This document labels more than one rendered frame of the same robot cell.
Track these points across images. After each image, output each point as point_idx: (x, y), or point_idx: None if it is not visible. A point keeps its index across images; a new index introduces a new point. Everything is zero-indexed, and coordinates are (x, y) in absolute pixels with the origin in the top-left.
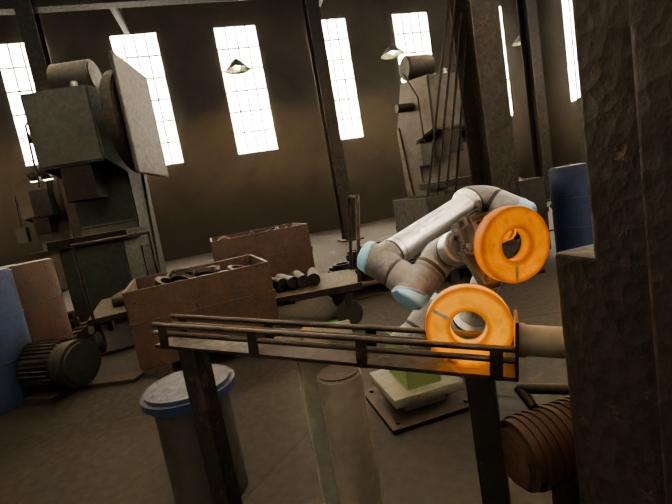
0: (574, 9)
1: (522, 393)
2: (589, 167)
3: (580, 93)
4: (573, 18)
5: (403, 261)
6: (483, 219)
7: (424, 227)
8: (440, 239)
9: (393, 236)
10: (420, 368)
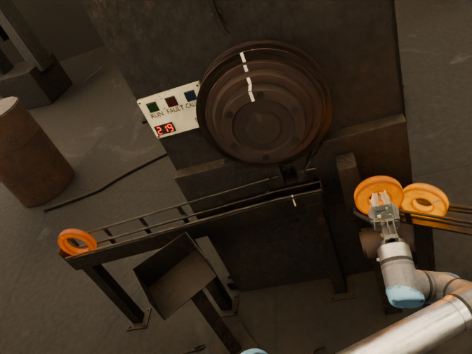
0: (395, 54)
1: (400, 234)
2: (400, 91)
3: (397, 74)
4: (395, 56)
5: (447, 280)
6: (392, 182)
7: (404, 318)
8: (407, 253)
9: (451, 307)
10: (456, 215)
